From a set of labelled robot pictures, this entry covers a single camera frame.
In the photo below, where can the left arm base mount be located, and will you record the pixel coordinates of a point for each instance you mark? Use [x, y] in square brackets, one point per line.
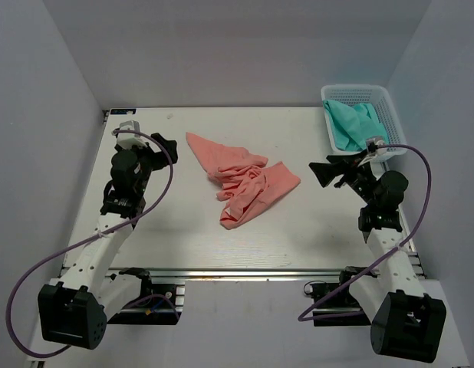
[155, 304]

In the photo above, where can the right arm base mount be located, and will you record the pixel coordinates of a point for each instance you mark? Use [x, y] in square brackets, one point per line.
[343, 303]

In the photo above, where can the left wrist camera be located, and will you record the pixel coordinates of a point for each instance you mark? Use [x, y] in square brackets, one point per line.
[128, 135]

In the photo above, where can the pink t shirt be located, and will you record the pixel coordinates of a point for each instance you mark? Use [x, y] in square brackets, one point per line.
[248, 185]

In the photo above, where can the teal t shirt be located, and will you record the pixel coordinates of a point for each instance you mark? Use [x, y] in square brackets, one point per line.
[352, 126]

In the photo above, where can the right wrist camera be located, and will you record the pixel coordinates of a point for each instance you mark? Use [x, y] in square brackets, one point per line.
[376, 152]

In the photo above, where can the white plastic basket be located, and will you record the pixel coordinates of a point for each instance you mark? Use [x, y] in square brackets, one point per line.
[351, 94]

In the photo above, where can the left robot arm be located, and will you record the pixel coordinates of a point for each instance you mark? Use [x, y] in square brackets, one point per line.
[75, 310]

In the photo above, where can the blue table label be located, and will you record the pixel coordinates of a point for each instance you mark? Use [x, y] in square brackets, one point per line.
[123, 111]

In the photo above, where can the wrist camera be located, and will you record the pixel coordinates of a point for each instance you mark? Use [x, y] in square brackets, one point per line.
[128, 135]
[376, 152]

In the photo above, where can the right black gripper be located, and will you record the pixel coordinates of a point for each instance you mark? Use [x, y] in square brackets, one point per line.
[327, 172]

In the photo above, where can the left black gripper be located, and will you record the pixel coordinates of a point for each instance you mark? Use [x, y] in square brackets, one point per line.
[159, 157]

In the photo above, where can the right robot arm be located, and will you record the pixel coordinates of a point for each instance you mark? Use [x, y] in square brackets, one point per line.
[405, 322]

